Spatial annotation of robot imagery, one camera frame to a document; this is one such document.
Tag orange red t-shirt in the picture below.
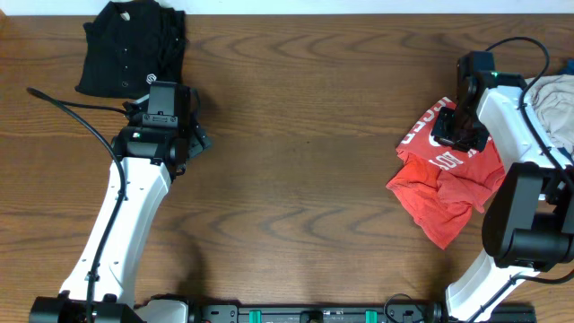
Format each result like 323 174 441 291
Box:
387 97 505 249

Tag beige crumpled shirt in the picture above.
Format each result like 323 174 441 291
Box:
528 74 574 157

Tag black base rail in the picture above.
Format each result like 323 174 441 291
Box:
134 293 539 323

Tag blue cloth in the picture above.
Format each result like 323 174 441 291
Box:
558 58 574 75

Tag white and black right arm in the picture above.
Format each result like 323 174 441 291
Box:
427 51 573 322

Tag folded black shirt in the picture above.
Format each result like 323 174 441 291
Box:
75 1 187 99

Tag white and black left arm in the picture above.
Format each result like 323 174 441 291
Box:
29 82 211 322

